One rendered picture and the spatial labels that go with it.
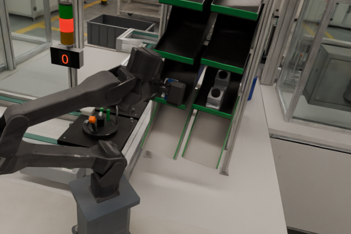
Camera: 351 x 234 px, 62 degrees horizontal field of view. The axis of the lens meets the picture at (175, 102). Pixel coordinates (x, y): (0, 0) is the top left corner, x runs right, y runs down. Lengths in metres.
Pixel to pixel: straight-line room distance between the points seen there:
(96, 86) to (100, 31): 2.53
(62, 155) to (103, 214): 0.19
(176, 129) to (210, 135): 0.13
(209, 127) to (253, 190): 0.32
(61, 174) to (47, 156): 0.40
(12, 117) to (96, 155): 0.22
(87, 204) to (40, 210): 0.30
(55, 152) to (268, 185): 0.87
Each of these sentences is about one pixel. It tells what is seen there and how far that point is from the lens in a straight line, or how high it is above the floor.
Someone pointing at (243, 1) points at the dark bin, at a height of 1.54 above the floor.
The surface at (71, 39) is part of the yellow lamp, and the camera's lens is 1.23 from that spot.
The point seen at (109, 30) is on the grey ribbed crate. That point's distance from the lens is 3.09.
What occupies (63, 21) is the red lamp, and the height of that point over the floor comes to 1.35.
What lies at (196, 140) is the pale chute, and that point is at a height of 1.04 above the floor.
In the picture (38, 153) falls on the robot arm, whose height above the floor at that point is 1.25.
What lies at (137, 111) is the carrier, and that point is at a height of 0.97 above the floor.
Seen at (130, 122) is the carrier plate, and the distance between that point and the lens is 1.26.
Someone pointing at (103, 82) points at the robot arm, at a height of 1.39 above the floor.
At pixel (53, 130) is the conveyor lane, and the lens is 1.32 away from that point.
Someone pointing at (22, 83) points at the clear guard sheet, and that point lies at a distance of 1.49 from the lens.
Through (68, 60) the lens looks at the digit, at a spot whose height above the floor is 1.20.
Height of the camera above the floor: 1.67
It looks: 29 degrees down
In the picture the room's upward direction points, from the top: 9 degrees clockwise
